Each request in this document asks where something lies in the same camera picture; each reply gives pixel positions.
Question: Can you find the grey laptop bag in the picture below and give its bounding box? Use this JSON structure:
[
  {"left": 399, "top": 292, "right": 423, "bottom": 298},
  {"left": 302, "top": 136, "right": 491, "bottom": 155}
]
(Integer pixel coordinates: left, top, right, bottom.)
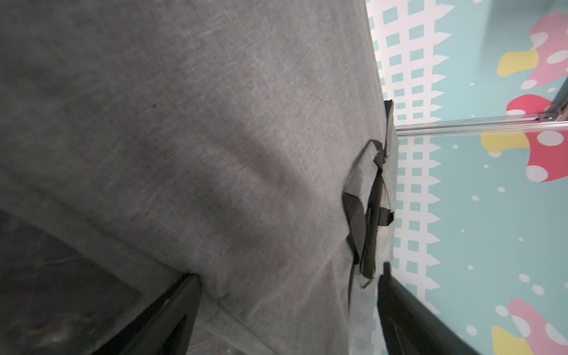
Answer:
[{"left": 1, "top": 1, "right": 387, "bottom": 354}]

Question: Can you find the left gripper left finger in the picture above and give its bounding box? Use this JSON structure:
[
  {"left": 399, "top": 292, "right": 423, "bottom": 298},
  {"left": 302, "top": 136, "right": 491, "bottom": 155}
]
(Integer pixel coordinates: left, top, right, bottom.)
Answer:
[{"left": 94, "top": 274, "right": 202, "bottom": 355}]

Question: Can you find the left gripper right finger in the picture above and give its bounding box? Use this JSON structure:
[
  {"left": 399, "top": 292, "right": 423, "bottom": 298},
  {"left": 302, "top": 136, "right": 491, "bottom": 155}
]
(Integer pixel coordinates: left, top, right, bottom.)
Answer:
[{"left": 377, "top": 262, "right": 477, "bottom": 355}]

